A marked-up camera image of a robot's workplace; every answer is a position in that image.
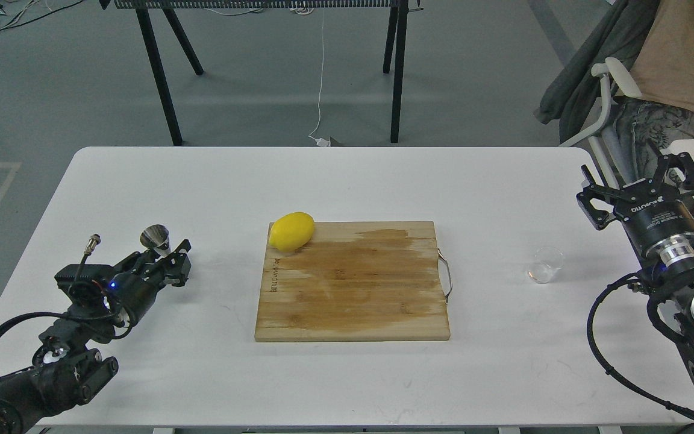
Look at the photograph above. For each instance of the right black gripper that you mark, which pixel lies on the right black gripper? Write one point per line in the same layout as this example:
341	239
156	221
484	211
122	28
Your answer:
654	214

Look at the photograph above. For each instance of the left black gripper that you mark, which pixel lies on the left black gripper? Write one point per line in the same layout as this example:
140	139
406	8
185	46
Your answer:
127	290

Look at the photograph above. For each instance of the steel jigger measuring cup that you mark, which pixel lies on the steel jigger measuring cup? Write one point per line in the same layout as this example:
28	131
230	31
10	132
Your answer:
156	237

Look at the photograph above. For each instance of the small clear glass cup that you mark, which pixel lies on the small clear glass cup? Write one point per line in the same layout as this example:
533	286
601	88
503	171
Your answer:
546	264

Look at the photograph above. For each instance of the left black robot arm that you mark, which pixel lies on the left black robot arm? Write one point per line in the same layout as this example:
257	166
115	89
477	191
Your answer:
64	372

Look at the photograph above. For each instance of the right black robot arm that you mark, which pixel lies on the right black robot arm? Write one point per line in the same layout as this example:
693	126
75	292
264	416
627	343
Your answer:
667	280

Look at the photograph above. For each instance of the dark grey jacket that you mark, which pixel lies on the dark grey jacket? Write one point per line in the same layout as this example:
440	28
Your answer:
621	34

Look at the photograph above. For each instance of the white office chair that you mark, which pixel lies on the white office chair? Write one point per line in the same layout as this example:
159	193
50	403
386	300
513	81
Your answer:
610	72

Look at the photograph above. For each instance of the person in tan shirt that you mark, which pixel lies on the person in tan shirt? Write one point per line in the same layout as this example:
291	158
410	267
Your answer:
664	71

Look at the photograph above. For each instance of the yellow lemon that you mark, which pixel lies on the yellow lemon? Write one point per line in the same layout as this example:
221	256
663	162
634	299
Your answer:
291	231

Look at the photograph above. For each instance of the wooden cutting board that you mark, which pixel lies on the wooden cutting board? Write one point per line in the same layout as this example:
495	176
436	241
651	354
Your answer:
355	282

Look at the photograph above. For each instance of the black metal table frame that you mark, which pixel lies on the black metal table frame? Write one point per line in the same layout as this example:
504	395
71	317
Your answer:
267	49

